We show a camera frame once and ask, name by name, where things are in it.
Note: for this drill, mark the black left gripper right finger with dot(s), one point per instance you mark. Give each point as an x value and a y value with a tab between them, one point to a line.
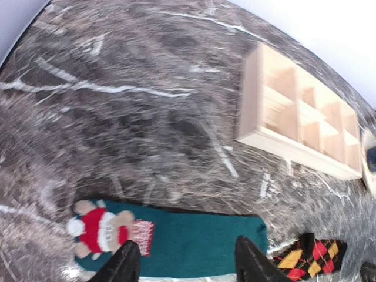
253	266

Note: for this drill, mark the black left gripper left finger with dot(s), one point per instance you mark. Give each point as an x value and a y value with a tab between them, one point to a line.
123	266

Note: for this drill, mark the black red yellow argyle sock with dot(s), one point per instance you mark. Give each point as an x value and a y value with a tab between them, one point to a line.
309	257

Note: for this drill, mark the green christmas bear sock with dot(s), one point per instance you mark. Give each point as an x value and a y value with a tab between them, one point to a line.
172	244

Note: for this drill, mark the wooden compartment tray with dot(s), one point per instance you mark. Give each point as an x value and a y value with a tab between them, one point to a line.
287	112

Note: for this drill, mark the dark blue mug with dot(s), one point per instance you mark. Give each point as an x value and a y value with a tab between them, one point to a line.
371	159

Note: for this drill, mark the cream saucer plate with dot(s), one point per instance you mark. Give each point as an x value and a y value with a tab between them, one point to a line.
367	141

